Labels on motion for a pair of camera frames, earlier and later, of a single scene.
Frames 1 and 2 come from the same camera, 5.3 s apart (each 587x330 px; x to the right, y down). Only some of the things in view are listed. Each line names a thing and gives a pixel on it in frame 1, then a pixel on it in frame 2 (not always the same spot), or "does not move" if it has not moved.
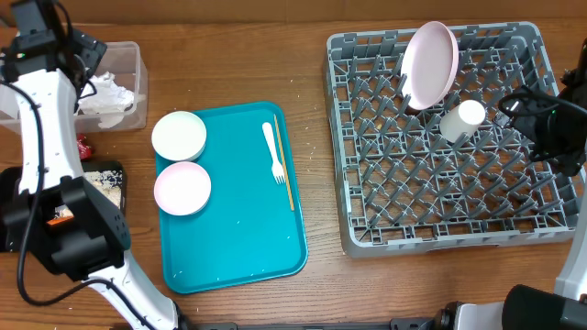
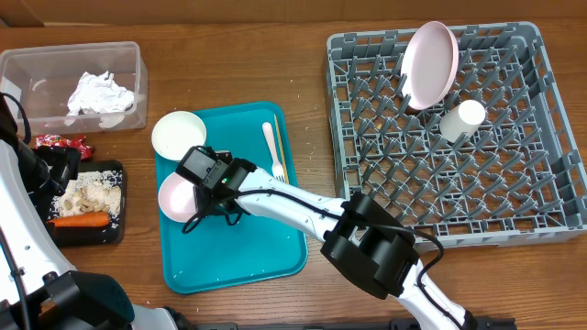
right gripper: (524, 125) to (215, 199)
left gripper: (86, 48) to (63, 160)
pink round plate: (428, 65) does not move
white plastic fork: (277, 169) does not move
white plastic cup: (460, 121) does not move
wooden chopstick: (283, 160) does not move
